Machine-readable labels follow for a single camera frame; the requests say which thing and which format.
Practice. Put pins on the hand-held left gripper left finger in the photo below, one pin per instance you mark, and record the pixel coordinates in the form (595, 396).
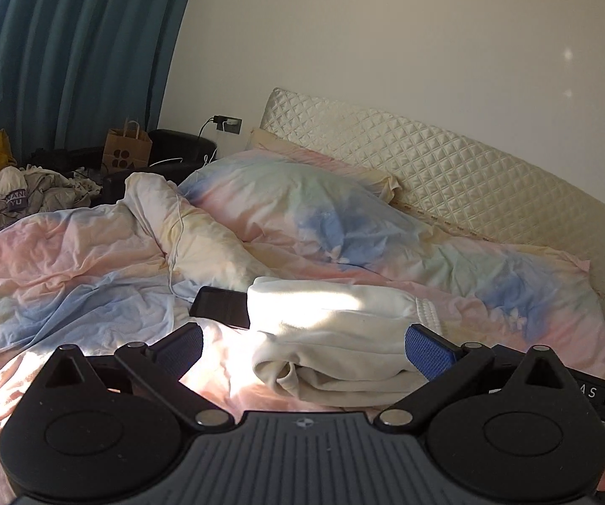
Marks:
(181, 350)

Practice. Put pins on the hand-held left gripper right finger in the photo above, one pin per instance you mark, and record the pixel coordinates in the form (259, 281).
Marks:
(428, 350)

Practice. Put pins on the cream white sweatpants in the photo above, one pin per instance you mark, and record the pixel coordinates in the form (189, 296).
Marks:
(334, 326)

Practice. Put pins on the pastel tie-dye pillow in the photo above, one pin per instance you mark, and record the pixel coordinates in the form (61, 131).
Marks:
(518, 294)
(281, 205)

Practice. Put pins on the pastel tie-dye duvet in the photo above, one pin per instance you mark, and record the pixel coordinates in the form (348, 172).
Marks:
(70, 252)

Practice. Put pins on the cream quilted headboard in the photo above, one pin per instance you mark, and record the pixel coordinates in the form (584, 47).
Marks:
(465, 168)

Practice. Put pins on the brown paper bag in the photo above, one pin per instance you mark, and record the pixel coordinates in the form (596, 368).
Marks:
(126, 150)

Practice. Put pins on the dark clothing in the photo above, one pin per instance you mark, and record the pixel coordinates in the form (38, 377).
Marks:
(60, 159)

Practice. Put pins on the grey white printed sweatshirt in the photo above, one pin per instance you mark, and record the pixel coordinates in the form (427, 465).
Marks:
(15, 194)

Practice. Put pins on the black charger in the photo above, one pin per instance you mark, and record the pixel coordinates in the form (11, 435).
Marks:
(219, 121)

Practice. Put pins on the teal curtain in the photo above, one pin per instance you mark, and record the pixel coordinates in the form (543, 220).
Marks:
(70, 52)

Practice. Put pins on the wall socket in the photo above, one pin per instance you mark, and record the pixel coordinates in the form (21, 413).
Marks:
(234, 125)

